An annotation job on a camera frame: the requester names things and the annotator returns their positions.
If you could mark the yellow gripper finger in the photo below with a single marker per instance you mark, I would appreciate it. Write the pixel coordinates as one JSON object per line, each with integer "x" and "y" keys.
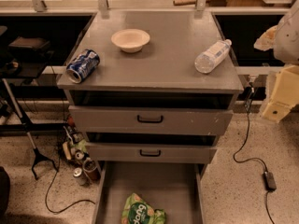
{"x": 284, "y": 94}
{"x": 266, "y": 40}

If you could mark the green rice chip bag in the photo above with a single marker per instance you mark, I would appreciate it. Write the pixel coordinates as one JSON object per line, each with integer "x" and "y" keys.
{"x": 138, "y": 211}

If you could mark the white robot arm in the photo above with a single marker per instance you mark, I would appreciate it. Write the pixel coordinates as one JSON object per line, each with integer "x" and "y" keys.
{"x": 283, "y": 39}

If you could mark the grey drawer cabinet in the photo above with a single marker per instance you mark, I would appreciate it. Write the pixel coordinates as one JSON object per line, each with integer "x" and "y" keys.
{"x": 161, "y": 75}

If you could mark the grey open bottom drawer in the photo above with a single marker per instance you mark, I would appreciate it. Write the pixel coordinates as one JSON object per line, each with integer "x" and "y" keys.
{"x": 173, "y": 187}

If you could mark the grey middle drawer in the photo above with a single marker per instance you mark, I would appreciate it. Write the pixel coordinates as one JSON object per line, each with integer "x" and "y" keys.
{"x": 150, "y": 153}

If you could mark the grey top drawer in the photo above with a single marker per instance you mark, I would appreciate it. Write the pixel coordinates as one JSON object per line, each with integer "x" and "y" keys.
{"x": 96, "y": 119}

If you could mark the clear plastic water bottle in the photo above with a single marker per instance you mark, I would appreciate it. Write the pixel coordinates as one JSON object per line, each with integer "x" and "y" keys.
{"x": 208, "y": 60}

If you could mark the wooden stick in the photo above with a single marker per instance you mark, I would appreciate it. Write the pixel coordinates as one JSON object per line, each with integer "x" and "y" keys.
{"x": 184, "y": 2}

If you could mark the blue soda can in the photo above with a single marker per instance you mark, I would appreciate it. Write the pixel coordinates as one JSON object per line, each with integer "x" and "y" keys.
{"x": 82, "y": 65}

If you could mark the brown cup on floor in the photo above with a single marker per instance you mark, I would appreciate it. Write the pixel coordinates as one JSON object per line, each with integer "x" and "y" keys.
{"x": 90, "y": 169}

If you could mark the small can on floor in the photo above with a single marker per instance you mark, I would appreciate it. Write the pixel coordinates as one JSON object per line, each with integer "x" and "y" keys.
{"x": 79, "y": 156}

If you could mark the silver can on floor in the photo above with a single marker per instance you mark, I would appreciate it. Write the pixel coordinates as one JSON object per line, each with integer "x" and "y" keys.
{"x": 79, "y": 176}

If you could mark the black box on shelf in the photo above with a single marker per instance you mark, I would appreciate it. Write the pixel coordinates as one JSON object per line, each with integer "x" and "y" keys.
{"x": 36, "y": 44}

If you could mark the black grabber tool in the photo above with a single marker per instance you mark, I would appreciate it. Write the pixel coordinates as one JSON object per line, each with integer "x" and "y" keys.
{"x": 26, "y": 124}

